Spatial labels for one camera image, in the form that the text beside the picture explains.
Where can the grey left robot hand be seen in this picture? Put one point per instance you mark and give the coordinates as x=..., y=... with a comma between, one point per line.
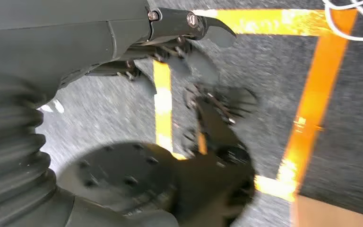
x=59, y=37

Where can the dark robot lower body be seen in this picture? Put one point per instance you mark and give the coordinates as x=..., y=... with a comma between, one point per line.
x=122, y=175

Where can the orange floor tape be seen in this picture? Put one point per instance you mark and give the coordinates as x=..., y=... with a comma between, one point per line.
x=313, y=103

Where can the light wooden desk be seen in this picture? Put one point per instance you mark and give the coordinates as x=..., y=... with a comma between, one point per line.
x=325, y=216

